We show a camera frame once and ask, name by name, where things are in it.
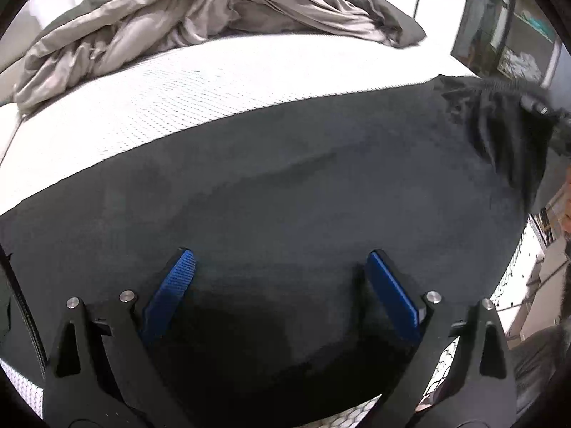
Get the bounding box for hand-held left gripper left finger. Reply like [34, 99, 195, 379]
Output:
[42, 246, 197, 428]

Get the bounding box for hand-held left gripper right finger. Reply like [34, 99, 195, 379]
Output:
[365, 249, 518, 428]

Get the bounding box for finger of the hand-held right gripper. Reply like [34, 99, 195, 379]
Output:
[519, 91, 571, 126]

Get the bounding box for black pants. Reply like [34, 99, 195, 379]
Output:
[0, 73, 564, 428]

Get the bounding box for dark shelf unit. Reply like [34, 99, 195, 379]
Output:
[450, 0, 564, 95]

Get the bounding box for white honeycomb mattress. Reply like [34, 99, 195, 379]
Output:
[0, 30, 551, 428]

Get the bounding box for grey duvet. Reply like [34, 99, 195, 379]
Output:
[13, 0, 428, 115]

